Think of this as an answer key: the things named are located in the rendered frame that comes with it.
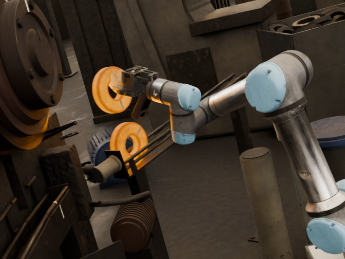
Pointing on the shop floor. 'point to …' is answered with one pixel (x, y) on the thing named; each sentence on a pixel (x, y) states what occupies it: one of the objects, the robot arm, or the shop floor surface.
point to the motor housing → (135, 229)
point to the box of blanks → (314, 55)
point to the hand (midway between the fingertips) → (111, 84)
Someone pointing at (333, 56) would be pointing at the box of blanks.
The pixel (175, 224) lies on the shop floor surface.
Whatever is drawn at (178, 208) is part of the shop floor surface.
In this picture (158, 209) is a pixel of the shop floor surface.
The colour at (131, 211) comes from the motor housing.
